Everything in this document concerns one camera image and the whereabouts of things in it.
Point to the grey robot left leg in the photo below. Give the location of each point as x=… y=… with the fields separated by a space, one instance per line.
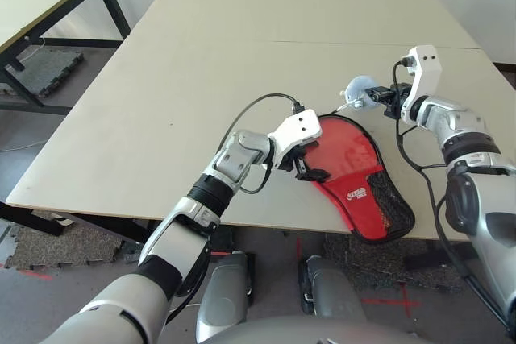
x=223 y=295

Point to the red tape floor cross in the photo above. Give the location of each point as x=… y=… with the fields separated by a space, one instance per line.
x=405 y=303

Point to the red tape floor lines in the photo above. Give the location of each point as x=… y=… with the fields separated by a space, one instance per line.
x=36 y=275

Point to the grey robot leg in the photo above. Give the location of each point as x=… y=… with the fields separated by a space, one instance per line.
x=223 y=295
x=330 y=291

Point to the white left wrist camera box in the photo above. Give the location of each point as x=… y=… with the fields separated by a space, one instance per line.
x=298 y=130

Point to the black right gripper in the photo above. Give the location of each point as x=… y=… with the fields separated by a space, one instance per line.
x=398 y=101

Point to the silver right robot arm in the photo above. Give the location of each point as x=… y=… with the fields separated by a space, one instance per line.
x=475 y=167

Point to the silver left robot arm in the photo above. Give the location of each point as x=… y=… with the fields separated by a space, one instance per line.
x=181 y=239

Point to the red tape floor strip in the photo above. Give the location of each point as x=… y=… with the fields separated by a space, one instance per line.
x=299 y=251

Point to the red black paddle case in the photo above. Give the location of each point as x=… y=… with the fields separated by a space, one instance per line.
x=359 y=207

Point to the black table underframe beam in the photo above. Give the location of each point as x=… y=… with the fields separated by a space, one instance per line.
x=101 y=227

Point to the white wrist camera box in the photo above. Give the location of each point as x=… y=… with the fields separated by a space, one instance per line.
x=298 y=130
x=425 y=74

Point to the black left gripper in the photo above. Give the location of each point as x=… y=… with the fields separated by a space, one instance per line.
x=291 y=160

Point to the speckled brown foam mat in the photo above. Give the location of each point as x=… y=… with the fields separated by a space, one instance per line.
x=60 y=247
x=383 y=263

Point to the grey robot torso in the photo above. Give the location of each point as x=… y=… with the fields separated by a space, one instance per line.
x=306 y=332

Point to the grey robot right leg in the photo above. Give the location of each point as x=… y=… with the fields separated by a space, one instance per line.
x=330 y=291

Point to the dark foam floor mat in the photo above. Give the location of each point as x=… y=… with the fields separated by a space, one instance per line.
x=44 y=72

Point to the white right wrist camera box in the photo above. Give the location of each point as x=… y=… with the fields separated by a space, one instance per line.
x=425 y=74

